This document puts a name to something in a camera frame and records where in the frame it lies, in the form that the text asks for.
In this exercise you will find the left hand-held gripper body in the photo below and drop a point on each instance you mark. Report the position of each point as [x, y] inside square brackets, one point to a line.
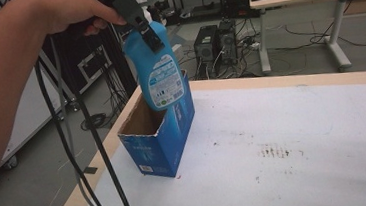
[122, 3]

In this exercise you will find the blue detergent bottle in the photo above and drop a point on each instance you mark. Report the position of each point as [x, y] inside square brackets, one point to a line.
[158, 71]

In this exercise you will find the blue cardboard box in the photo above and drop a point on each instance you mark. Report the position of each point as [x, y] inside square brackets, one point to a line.
[161, 141]

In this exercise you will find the person's left hand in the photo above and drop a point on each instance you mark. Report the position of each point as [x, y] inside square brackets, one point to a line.
[72, 9]

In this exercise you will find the black shelf rack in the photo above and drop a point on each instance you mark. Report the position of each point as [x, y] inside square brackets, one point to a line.
[199, 1]

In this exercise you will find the black equipment case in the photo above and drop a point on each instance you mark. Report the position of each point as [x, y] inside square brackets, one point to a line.
[94, 67]

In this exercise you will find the white cabinet on wheels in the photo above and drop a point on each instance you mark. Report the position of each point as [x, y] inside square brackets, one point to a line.
[31, 113]

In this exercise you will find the black tape piece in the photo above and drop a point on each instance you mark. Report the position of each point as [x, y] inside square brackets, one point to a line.
[90, 170]

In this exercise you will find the white foam mat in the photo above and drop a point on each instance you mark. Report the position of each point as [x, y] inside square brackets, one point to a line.
[276, 161]

